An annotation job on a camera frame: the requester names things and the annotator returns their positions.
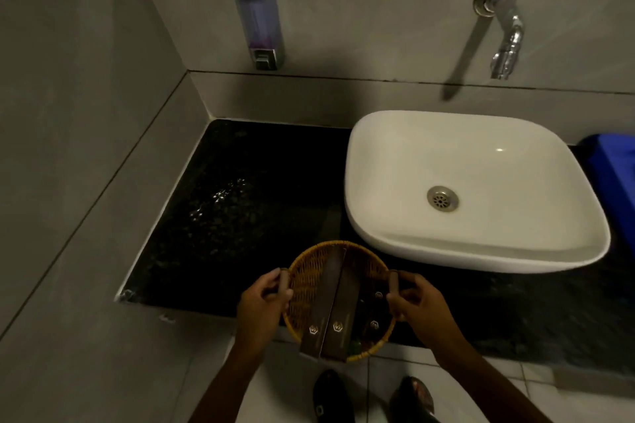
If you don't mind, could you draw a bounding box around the person's left hand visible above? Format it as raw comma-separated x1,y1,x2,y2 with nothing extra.
235,267,295,360

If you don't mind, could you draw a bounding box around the person's right hand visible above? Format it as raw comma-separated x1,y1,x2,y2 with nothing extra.
385,269,465,365

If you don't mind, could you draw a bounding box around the round wicker basket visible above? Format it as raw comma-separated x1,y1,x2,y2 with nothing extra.
280,240,400,364

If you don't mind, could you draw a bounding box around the person's left forearm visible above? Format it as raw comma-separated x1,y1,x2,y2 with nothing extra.
188,344,269,423

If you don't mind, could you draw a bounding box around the person's right forearm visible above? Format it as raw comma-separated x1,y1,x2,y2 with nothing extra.
437,332,552,423

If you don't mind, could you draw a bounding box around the long brown box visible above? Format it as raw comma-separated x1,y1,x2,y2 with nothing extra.
299,246,348,357
319,251,367,364

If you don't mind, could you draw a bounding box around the person's right black shoe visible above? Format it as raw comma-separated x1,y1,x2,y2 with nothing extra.
389,376,440,423

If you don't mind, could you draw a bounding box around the person's black shoe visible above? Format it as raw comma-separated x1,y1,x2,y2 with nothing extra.
312,368,356,423
389,376,440,423

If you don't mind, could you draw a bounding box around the person's left black shoe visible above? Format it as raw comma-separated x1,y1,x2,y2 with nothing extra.
312,368,356,423

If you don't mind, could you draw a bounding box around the metal sink drain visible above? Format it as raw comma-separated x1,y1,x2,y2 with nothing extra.
427,185,460,213

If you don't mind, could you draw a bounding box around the white ceramic sink basin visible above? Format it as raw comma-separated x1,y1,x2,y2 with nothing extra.
344,110,611,274

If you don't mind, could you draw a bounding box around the blue plastic container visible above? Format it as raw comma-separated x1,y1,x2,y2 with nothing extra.
577,134,635,241

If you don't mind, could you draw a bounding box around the chrome wall soap dispenser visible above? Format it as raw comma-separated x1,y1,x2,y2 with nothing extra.
228,0,286,72

